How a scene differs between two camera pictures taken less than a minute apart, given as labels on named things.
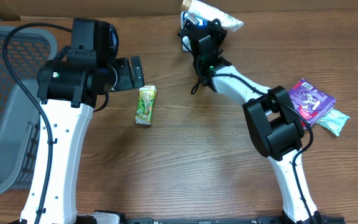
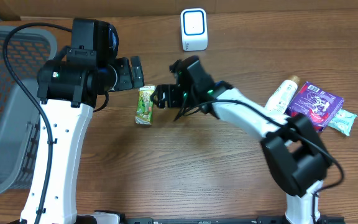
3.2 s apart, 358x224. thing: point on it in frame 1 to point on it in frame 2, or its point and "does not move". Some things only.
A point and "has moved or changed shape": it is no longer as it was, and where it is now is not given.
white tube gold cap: (210, 13) to (281, 98)
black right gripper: (217, 37) to (166, 94)
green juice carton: (145, 105) does not move
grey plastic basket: (9, 115) does not move
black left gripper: (125, 74) does not move
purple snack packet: (311, 101) has moved or changed shape
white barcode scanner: (186, 17) does not move
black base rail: (260, 219) does not move
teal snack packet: (334, 121) to (344, 121)
